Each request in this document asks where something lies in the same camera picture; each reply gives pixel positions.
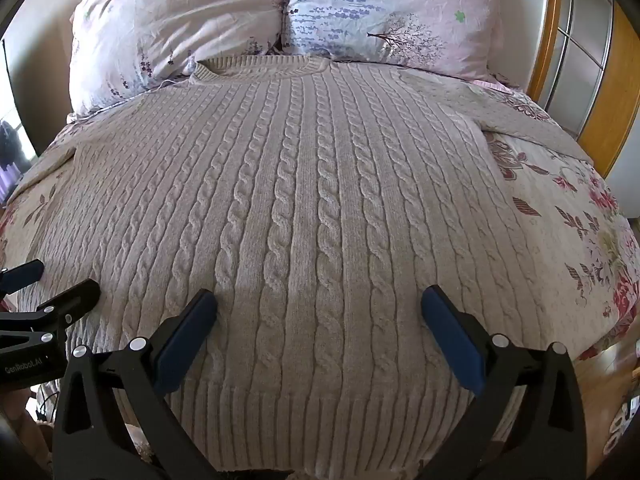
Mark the pale blue floral pillow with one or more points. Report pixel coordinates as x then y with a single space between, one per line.
380 5

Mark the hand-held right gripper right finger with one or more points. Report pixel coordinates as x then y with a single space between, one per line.
447 327

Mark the pink floral pillow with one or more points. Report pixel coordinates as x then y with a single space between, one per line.
165 25

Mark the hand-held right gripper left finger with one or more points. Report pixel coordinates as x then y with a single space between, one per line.
192 322

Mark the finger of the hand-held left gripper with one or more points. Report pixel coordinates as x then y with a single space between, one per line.
22 276
75 302

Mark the wooden framed glass door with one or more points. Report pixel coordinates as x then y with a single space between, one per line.
585 45

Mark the cream floral bed sheet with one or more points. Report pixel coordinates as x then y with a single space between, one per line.
555 205

